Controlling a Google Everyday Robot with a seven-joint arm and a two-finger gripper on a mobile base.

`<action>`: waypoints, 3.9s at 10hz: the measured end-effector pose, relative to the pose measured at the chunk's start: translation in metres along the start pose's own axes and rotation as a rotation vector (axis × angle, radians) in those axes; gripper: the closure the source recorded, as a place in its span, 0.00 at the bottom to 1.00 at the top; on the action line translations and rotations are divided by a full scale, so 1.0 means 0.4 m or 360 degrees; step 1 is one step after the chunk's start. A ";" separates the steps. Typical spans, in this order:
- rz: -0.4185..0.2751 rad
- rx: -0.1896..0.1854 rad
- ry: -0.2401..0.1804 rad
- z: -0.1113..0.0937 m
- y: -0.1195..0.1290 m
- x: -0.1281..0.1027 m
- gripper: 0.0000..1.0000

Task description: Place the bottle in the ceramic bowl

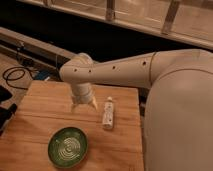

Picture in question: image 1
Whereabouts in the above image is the green ceramic bowl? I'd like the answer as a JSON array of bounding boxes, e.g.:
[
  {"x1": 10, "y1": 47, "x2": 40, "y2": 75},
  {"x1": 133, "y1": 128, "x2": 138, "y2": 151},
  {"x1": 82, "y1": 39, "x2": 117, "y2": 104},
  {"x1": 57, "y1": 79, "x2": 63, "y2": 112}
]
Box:
[{"x1": 48, "y1": 127, "x2": 88, "y2": 169}]

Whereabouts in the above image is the black object at left edge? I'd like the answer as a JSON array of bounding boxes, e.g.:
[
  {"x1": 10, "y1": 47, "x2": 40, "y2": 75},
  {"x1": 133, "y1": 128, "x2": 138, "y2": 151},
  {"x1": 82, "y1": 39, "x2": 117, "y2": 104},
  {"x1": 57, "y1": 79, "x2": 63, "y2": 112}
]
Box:
[{"x1": 0, "y1": 85, "x2": 18, "y2": 134}]

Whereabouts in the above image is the metal rail beam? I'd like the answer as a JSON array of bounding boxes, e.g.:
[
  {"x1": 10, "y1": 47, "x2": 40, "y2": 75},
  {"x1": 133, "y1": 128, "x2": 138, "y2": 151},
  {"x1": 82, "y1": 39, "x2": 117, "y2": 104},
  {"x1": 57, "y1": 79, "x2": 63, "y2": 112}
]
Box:
[{"x1": 0, "y1": 27, "x2": 75, "y2": 73}]

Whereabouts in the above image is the window frame railing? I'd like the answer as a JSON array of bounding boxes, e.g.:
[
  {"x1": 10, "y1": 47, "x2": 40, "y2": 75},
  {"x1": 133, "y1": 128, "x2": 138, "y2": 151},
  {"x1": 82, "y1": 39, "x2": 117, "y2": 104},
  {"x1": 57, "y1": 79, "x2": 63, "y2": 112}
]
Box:
[{"x1": 19, "y1": 0, "x2": 213, "y2": 50}]

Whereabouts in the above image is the black coiled cable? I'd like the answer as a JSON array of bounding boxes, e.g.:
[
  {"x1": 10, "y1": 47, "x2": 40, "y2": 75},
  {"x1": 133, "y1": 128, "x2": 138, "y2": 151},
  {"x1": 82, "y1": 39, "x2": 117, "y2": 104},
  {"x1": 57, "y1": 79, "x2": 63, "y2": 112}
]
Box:
[{"x1": 2, "y1": 65, "x2": 39, "y2": 90}]

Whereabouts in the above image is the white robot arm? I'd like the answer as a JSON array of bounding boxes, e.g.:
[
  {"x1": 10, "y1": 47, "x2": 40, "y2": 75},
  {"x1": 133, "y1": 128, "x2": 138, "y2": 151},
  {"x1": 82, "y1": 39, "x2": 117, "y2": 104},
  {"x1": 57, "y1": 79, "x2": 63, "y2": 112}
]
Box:
[{"x1": 60, "y1": 49, "x2": 213, "y2": 171}]

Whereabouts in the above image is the blue object on floor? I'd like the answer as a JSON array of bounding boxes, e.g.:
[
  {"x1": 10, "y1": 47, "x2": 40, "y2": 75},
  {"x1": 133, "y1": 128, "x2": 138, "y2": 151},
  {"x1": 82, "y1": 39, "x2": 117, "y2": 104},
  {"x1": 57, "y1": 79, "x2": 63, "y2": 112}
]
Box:
[{"x1": 34, "y1": 70, "x2": 50, "y2": 80}]

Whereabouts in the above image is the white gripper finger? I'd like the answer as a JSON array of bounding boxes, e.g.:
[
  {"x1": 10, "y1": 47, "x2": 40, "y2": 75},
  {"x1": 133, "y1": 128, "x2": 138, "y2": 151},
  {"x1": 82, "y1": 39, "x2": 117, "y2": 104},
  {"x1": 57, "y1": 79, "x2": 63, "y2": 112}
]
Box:
[
  {"x1": 71, "y1": 103, "x2": 78, "y2": 113},
  {"x1": 90, "y1": 99, "x2": 98, "y2": 110}
]

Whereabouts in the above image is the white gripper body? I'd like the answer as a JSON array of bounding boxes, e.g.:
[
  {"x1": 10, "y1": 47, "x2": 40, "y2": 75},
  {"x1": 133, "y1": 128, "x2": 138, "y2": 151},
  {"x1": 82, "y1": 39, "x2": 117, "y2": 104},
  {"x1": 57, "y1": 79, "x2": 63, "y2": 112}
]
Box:
[{"x1": 71, "y1": 83, "x2": 94, "y2": 104}]

